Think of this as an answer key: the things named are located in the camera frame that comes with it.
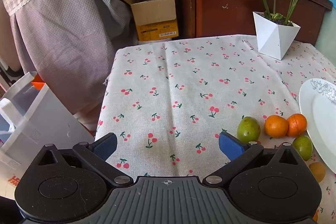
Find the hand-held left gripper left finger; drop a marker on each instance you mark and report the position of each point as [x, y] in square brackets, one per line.
[106, 146]

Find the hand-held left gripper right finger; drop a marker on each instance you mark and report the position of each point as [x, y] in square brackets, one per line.
[231, 148]

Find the green lime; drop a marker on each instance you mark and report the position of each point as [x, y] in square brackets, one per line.
[302, 147]
[248, 129]

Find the orange tangerine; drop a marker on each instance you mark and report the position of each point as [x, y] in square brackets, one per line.
[276, 126]
[297, 124]
[315, 216]

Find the brown kiwi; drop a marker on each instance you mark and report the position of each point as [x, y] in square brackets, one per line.
[317, 171]

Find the white plate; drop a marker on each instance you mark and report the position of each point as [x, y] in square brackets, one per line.
[325, 119]

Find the white plastic bag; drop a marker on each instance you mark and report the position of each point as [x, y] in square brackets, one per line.
[52, 119]

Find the cherry print tablecloth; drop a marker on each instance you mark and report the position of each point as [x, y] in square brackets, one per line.
[170, 87]

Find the small orange item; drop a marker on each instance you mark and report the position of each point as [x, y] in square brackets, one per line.
[38, 82]

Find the white faceted plant pot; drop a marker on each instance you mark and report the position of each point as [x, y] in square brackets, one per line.
[273, 37]

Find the black and white object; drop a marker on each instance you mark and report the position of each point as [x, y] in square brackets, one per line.
[10, 70]

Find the checked grey fabric cover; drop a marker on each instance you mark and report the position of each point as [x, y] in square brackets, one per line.
[52, 29]

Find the open cardboard box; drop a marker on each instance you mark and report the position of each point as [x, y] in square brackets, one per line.
[155, 14]

